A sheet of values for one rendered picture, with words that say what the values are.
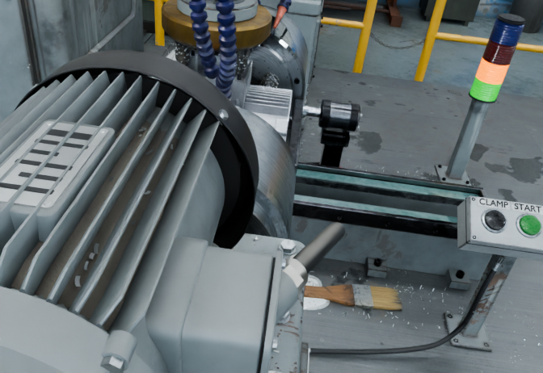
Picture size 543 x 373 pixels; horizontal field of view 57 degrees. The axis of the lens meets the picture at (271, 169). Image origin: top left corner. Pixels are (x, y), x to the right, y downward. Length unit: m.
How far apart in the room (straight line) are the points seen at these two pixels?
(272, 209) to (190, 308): 0.39
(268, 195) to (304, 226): 0.36
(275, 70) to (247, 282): 0.84
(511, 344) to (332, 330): 0.31
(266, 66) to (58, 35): 0.45
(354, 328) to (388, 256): 0.18
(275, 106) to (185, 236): 0.62
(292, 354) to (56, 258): 0.24
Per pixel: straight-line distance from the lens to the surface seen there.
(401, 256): 1.03
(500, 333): 1.03
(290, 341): 0.43
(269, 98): 0.89
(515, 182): 1.46
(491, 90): 1.25
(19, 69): 0.81
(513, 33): 1.21
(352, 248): 1.01
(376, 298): 0.97
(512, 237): 0.80
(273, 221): 0.63
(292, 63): 1.06
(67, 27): 0.78
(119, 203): 0.26
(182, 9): 0.83
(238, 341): 0.24
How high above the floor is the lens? 1.50
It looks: 34 degrees down
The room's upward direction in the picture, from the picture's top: 7 degrees clockwise
